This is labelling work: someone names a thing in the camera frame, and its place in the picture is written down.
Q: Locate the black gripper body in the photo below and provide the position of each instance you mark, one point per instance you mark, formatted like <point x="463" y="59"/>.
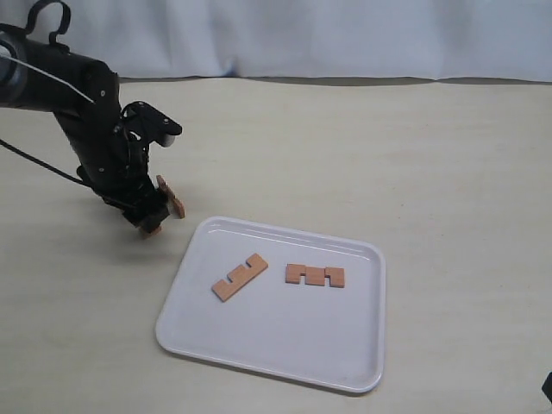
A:
<point x="115" y="167"/>

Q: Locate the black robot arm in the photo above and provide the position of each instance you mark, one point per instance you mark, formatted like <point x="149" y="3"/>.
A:
<point x="80" y="92"/>

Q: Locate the notched wooden puzzle piece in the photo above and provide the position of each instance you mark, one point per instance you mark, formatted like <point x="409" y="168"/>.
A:
<point x="173" y="200"/>
<point x="147" y="233"/>
<point x="236" y="279"/>
<point x="294" y="273"/>

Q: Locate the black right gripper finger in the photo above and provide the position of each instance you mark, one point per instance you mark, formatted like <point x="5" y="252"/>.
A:
<point x="148" y="216"/>

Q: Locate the black object at edge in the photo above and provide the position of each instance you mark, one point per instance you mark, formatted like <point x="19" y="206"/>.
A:
<point x="547" y="387"/>

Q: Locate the white backdrop cloth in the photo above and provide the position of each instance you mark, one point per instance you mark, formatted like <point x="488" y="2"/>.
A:
<point x="316" y="39"/>

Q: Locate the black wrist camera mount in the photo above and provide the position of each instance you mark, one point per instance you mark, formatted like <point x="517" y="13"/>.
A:
<point x="141" y="122"/>

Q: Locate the white plastic tray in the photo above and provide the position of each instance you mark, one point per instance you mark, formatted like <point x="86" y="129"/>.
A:
<point x="320" y="335"/>

